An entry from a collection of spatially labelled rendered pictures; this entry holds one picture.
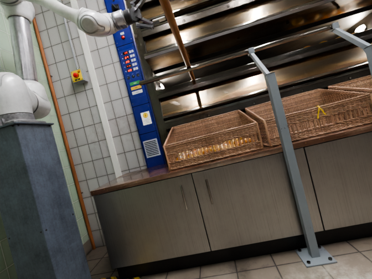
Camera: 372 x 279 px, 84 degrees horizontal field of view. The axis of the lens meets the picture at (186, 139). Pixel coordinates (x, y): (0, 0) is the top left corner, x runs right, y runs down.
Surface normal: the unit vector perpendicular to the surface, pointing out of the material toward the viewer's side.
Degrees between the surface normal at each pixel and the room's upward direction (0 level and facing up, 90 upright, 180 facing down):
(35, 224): 90
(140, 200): 90
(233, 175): 90
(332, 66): 70
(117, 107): 90
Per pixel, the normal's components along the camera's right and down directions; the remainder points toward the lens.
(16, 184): -0.15, 0.05
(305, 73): -0.19, -0.29
